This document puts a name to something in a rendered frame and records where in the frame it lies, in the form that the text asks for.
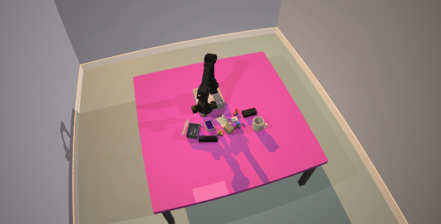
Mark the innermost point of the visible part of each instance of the beige mug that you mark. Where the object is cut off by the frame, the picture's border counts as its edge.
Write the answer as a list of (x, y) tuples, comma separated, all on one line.
[(258, 124)]

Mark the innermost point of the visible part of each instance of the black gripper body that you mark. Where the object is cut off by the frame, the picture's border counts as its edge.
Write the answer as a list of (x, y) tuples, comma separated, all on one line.
[(213, 104)]

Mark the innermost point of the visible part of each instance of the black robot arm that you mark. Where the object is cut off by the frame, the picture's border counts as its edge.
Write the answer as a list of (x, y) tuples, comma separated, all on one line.
[(208, 84)]

